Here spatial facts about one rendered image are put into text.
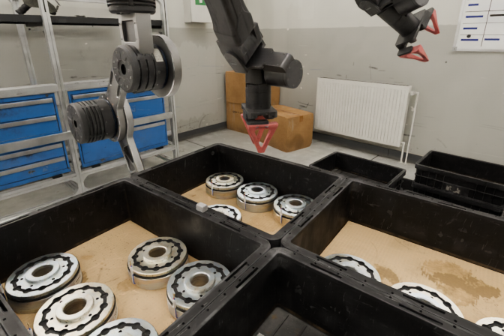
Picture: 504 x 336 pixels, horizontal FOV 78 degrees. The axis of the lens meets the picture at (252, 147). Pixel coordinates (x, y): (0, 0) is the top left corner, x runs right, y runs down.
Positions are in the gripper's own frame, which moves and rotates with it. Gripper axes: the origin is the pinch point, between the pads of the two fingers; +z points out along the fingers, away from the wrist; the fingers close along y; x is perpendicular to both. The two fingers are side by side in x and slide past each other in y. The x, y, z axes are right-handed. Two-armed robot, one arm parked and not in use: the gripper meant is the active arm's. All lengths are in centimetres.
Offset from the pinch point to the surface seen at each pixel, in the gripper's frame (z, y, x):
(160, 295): 15.0, -26.8, 21.7
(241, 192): 12.4, 0.3, 4.4
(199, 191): 15.3, 8.3, 14.7
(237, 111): 73, 335, -40
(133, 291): 14.9, -25.2, 26.2
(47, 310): 12.0, -29.8, 36.8
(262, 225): 15.3, -10.5, 1.2
